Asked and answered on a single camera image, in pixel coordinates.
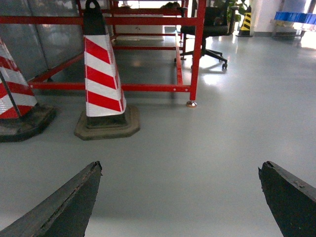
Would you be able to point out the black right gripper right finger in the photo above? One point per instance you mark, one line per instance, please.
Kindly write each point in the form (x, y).
(291, 200)

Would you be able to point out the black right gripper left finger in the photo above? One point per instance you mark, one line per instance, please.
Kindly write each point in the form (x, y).
(65, 213)

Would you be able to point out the red white traffic cone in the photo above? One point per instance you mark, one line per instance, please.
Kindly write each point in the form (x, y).
(106, 114)

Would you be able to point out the steel shelf with blue bins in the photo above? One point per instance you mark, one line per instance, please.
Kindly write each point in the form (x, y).
(300, 22)

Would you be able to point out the yellow black traffic cone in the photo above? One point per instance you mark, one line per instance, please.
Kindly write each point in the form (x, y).
(246, 24)

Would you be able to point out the black office chair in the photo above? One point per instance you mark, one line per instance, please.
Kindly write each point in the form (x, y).
(218, 21)

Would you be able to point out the red metal frame table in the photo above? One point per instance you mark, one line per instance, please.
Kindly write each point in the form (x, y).
(142, 16)

